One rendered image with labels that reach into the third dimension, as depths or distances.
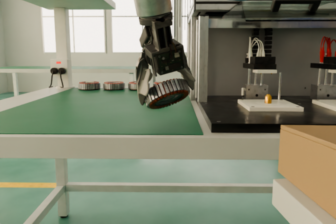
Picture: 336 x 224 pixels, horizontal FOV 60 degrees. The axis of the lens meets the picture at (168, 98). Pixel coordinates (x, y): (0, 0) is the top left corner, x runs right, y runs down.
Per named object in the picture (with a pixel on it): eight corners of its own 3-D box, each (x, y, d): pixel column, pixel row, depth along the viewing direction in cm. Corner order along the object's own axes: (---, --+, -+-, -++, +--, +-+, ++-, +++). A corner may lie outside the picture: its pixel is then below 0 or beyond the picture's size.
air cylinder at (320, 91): (338, 101, 99) (340, 85, 99) (316, 101, 100) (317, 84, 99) (330, 98, 105) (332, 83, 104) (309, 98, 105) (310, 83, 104)
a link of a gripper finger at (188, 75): (200, 97, 69) (176, 72, 64) (190, 88, 74) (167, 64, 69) (209, 88, 69) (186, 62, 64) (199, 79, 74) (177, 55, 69)
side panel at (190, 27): (198, 100, 115) (199, 16, 110) (190, 100, 115) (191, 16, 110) (193, 91, 142) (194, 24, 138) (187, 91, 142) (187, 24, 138)
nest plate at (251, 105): (303, 111, 81) (304, 107, 80) (249, 111, 81) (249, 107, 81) (283, 103, 95) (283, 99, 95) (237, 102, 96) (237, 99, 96)
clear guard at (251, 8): (347, 21, 69) (349, -6, 68) (245, 21, 70) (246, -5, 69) (291, 31, 101) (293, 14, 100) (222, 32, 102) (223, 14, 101)
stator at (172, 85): (195, 86, 67) (189, 72, 68) (149, 100, 64) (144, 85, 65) (186, 101, 77) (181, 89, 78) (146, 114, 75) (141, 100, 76)
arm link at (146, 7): (129, -5, 61) (165, -12, 63) (134, 17, 63) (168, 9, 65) (137, -1, 55) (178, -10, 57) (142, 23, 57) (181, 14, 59)
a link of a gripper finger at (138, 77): (132, 82, 66) (144, 46, 64) (130, 80, 68) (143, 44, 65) (150, 87, 68) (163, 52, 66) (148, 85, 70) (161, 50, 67)
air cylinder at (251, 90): (267, 100, 100) (268, 84, 99) (245, 100, 100) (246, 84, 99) (263, 98, 105) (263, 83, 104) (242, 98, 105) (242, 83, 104)
